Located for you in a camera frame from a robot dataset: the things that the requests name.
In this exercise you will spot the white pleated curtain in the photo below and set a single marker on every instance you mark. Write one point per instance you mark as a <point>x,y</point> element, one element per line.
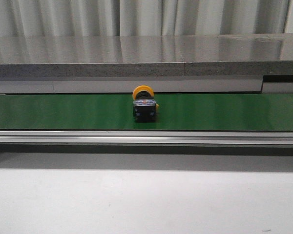
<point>141,17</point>

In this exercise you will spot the aluminium conveyor front rail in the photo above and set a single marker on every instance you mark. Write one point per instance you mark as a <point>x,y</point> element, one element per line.
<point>224,138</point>

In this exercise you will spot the green conveyor belt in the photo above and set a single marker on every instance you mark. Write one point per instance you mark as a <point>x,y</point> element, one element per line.
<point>227,112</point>

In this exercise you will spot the aluminium conveyor rear rail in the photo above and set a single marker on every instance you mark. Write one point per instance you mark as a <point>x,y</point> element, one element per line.
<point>180,84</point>

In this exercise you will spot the grey stone counter slab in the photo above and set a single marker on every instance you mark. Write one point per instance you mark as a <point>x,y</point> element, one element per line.
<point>146,56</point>

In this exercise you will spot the yellow push button switch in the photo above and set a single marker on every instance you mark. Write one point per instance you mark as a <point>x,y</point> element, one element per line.
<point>144,105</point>

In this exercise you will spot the aluminium conveyor rail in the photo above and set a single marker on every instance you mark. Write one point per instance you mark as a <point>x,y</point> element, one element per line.
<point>180,84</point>
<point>224,138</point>

